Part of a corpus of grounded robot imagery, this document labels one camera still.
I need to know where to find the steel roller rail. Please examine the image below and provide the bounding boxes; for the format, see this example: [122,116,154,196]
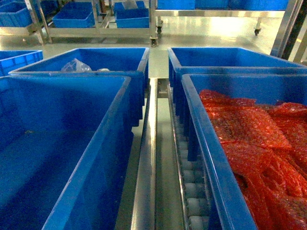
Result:
[167,85,210,230]

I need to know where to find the red bubble wrap bags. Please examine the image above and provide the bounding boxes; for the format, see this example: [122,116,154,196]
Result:
[199,89,307,230]

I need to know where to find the blue bin far left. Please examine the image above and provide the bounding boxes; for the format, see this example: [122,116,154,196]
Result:
[9,47,150,127]

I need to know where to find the clear plastic bag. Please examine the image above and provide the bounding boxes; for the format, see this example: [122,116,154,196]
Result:
[61,58,92,72]

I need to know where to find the blue bin far right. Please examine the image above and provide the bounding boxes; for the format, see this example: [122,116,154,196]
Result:
[167,47,307,123]

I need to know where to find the large blue bin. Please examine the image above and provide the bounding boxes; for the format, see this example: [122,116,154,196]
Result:
[181,74,307,230]
[0,76,133,230]

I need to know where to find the large blue bin near right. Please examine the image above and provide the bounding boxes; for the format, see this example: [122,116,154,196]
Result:
[181,74,307,230]

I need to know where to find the large blue bin near left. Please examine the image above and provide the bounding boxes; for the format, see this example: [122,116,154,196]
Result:
[0,76,133,230]

